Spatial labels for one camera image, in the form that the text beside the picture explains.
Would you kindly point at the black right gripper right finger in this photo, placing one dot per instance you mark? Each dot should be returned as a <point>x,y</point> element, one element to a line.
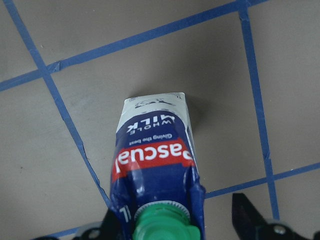
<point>249,224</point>

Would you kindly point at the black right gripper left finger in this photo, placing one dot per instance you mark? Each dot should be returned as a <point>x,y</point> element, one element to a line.
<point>108,229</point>

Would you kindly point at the blue white milk carton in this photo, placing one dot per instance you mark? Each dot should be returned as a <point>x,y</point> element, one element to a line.
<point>155,188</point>

